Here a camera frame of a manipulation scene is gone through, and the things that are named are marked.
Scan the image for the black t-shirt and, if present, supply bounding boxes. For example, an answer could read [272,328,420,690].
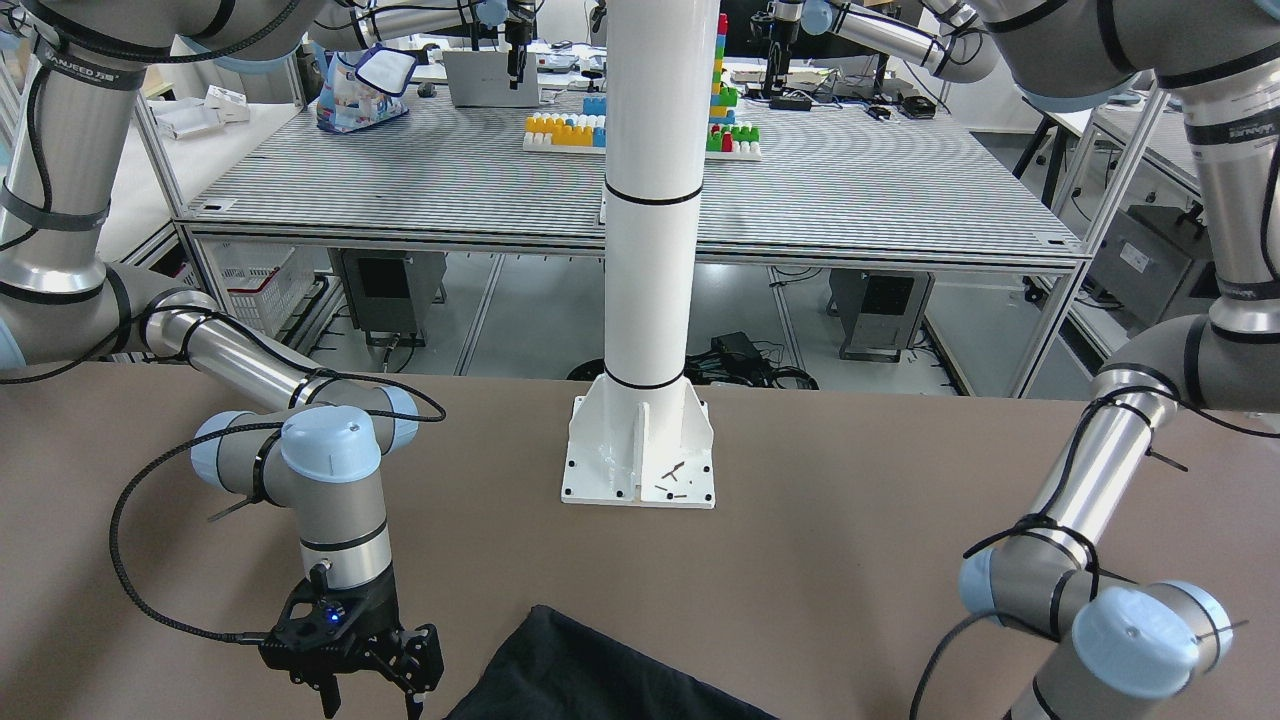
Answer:
[447,605,769,719]

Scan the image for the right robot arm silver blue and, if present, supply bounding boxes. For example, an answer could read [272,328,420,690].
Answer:
[3,1,445,719]

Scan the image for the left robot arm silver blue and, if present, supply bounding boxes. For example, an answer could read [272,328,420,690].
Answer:
[959,1,1279,719]

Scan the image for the white central pole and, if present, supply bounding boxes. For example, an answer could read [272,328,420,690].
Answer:
[561,0,719,509]

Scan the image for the snack bag blue white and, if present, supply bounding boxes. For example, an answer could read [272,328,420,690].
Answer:
[315,44,417,135]

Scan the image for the striped background table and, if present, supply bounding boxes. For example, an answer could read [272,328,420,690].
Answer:
[186,95,1085,273]

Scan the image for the colourful toy block set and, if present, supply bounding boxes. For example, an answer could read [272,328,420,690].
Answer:
[521,1,763,163]

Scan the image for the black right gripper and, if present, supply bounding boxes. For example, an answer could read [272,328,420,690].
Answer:
[259,570,444,720]

